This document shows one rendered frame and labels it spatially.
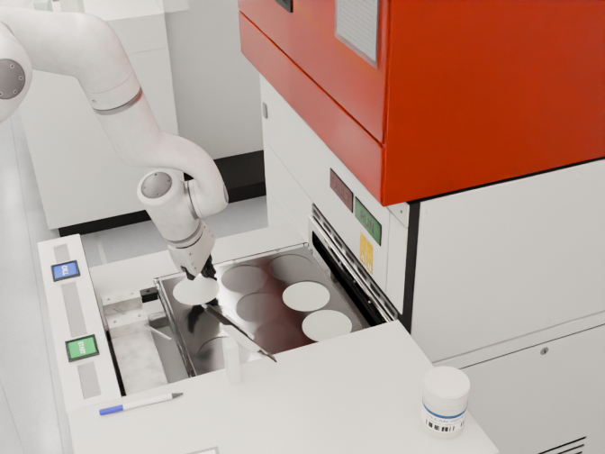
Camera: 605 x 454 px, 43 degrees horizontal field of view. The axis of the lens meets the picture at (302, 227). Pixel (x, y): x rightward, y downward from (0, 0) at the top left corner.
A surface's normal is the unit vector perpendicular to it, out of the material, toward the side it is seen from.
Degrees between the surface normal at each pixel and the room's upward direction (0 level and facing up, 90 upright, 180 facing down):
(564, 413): 90
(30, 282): 0
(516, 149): 90
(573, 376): 90
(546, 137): 90
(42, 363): 0
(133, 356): 0
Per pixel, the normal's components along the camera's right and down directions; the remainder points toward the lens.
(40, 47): -0.38, 0.51
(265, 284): -0.02, -0.84
